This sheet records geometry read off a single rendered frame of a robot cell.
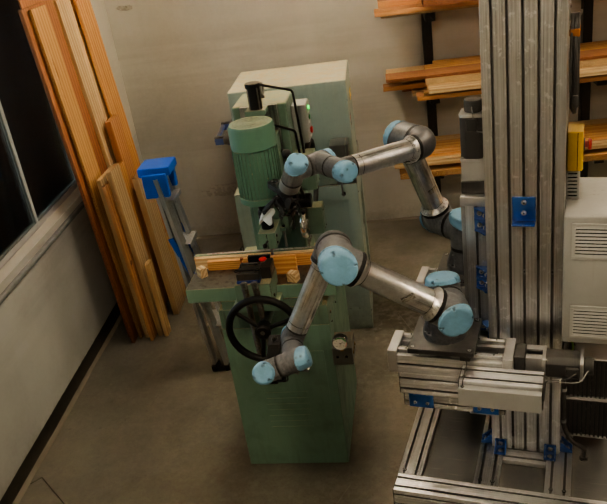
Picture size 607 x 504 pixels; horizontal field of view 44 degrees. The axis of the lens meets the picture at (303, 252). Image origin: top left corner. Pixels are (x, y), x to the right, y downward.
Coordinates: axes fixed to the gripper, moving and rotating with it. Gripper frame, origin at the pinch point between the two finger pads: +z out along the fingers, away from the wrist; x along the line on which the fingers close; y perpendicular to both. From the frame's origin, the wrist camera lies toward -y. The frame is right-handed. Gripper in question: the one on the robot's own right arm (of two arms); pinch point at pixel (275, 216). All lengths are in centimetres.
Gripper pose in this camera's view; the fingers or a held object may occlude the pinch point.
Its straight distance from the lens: 280.3
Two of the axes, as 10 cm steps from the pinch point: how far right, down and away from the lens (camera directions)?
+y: 5.0, 7.7, -3.9
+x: 8.4, -3.2, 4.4
